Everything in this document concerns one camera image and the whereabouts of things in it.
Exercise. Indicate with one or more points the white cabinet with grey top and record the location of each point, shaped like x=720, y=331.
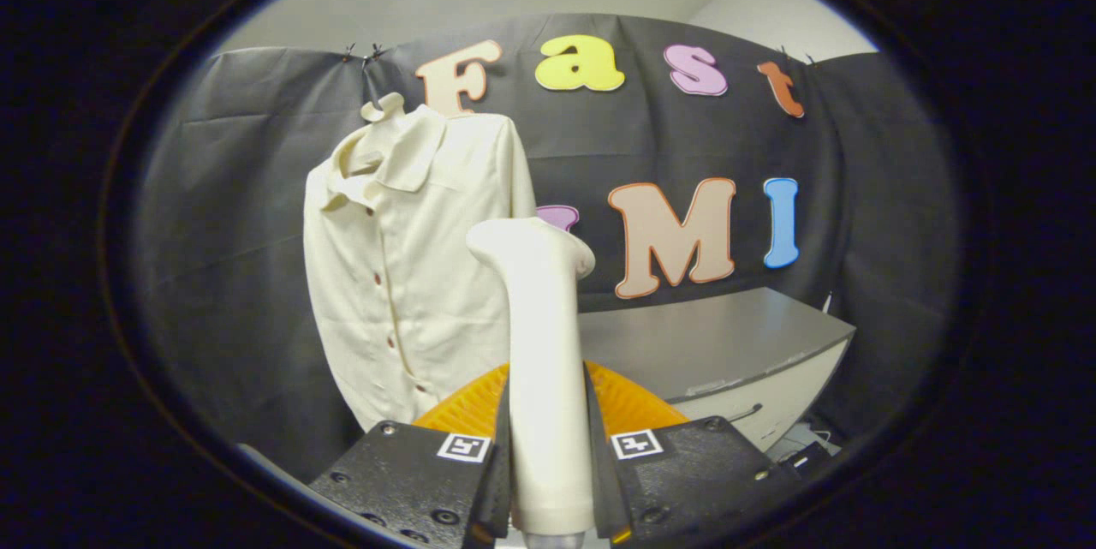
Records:
x=685, y=343

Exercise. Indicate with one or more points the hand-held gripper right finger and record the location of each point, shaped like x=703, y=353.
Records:
x=601, y=489

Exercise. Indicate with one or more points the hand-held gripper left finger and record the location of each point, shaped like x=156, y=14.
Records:
x=501, y=498

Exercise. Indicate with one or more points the white garment steamer head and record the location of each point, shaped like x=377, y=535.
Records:
x=544, y=361

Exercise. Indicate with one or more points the black box device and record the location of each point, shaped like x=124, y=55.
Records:
x=805, y=456

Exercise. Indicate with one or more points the cream button shirt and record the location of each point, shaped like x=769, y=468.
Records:
x=411, y=292

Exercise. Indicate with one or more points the black backdrop cloth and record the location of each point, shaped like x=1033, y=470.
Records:
x=231, y=232

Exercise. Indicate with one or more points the white plastic hanger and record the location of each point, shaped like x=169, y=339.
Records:
x=383, y=108

